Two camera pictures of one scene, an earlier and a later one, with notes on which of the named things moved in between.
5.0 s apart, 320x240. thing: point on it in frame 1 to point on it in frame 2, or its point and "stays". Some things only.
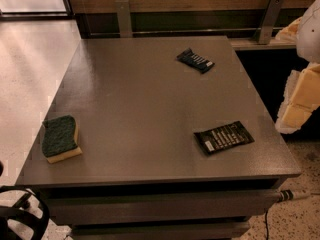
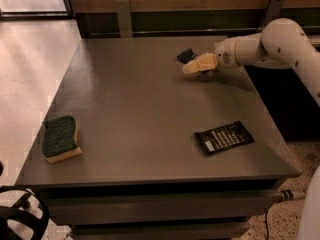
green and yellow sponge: x=60 y=138 stays
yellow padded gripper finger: x=301 y=97 to x=226 y=57
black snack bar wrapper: x=216 y=138 stays
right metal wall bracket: x=272 y=12 stays
